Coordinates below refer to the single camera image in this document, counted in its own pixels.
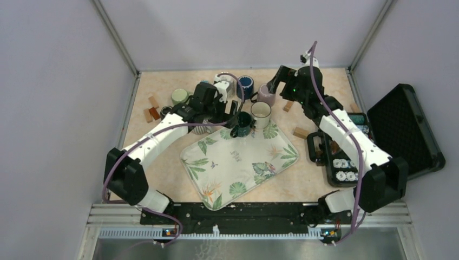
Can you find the tan wooden block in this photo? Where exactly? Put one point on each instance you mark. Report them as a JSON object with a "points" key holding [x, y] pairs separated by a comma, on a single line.
{"points": [[153, 102]]}

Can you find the lilac purple mug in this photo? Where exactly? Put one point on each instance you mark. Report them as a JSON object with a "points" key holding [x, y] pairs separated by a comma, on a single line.
{"points": [[263, 95]]}

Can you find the dark green mug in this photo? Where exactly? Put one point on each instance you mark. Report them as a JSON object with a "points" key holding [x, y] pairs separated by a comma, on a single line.
{"points": [[245, 123]]}

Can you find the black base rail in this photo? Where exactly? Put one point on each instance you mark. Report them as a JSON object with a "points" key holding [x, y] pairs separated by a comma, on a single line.
{"points": [[287, 218]]}

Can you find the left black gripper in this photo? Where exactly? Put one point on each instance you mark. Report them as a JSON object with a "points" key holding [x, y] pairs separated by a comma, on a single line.
{"points": [[224, 117]]}

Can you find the black carrying case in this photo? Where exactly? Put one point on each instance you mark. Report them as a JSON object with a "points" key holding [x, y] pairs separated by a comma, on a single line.
{"points": [[397, 125]]}

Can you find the navy blue mug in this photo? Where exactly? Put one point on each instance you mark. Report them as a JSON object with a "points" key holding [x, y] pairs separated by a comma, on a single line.
{"points": [[247, 83]]}

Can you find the reddish brown wooden block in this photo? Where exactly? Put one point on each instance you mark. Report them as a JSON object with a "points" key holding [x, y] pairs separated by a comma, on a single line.
{"points": [[154, 113]]}

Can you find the white floral mug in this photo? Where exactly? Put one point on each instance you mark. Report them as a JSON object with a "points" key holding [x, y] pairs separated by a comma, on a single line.
{"points": [[230, 89]]}

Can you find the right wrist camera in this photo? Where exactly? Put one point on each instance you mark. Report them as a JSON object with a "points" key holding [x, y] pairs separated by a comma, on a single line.
{"points": [[307, 60]]}

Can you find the light green mug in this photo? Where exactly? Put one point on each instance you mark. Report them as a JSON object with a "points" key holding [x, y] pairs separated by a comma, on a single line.
{"points": [[179, 96]]}

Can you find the pale wooden block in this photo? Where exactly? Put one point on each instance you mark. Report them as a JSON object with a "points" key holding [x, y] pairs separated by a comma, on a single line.
{"points": [[148, 116]]}

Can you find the white black-rimmed mug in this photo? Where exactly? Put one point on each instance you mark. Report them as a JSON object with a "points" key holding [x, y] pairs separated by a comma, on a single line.
{"points": [[261, 113]]}

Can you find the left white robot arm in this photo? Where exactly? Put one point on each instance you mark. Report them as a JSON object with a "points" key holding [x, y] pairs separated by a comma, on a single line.
{"points": [[125, 168]]}

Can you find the wooden block near mugs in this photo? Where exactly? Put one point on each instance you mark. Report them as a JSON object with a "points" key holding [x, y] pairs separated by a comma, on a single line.
{"points": [[288, 106]]}

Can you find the light wooden block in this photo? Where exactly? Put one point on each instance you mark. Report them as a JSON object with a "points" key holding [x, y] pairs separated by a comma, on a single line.
{"points": [[300, 133]]}

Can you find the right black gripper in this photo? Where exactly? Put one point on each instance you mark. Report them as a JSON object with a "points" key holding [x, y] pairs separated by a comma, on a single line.
{"points": [[290, 77]]}

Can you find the floral leaf pattern tray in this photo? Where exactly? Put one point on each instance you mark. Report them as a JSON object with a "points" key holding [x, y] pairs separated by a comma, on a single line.
{"points": [[222, 168]]}

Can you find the black mug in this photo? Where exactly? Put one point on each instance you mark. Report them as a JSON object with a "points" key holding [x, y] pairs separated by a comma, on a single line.
{"points": [[165, 110]]}

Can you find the wooden block by case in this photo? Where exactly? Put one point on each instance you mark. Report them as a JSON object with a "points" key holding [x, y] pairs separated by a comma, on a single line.
{"points": [[355, 108]]}

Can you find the grey striped mug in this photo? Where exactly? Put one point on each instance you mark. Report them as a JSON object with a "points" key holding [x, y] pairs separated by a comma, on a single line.
{"points": [[203, 129]]}

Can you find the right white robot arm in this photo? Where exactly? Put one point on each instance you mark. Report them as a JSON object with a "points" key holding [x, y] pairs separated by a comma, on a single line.
{"points": [[382, 178]]}

